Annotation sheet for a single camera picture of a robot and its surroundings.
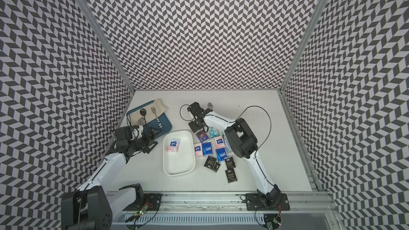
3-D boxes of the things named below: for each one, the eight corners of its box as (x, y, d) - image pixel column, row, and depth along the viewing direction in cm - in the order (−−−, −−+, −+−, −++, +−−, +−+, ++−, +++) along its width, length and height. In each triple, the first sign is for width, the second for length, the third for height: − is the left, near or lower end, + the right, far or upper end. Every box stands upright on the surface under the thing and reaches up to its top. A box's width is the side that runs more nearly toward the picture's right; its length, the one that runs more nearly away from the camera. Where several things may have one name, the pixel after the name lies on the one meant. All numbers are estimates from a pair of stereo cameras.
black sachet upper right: (227, 169, 84) (228, 167, 81) (225, 160, 87) (225, 158, 84) (234, 167, 84) (235, 165, 82) (231, 159, 87) (232, 156, 85)
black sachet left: (204, 166, 85) (204, 164, 82) (209, 157, 88) (209, 155, 85) (212, 170, 83) (212, 168, 81) (216, 161, 86) (216, 158, 84)
